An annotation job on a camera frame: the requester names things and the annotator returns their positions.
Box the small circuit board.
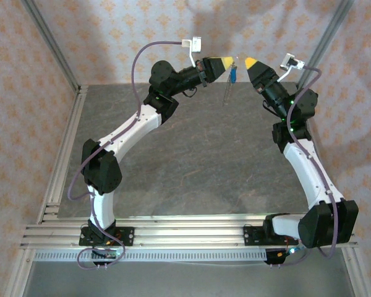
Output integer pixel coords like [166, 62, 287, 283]
[265, 247, 301, 267]
[91, 248, 126, 260]

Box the grey metal sheet panel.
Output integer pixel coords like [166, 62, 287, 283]
[21, 261, 356, 297]

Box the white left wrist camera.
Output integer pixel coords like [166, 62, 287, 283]
[181, 36, 203, 66]

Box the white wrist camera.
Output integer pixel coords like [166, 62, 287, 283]
[181, 36, 203, 66]
[279, 53, 307, 82]

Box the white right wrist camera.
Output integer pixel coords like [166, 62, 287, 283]
[279, 53, 307, 82]

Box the aluminium side rail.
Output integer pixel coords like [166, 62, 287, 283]
[296, 83, 343, 223]
[36, 85, 89, 223]

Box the aluminium frame post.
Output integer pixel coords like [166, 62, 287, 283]
[296, 0, 356, 90]
[20, 0, 83, 93]

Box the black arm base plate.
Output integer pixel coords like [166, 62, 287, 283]
[243, 225, 297, 248]
[79, 226, 135, 248]

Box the aluminium base rail beam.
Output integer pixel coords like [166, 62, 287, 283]
[20, 215, 358, 250]

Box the slotted grey cable duct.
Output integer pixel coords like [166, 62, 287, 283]
[33, 249, 268, 263]

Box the aluminium lower frame bar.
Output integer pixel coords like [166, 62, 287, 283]
[341, 247, 371, 297]
[4, 247, 35, 297]

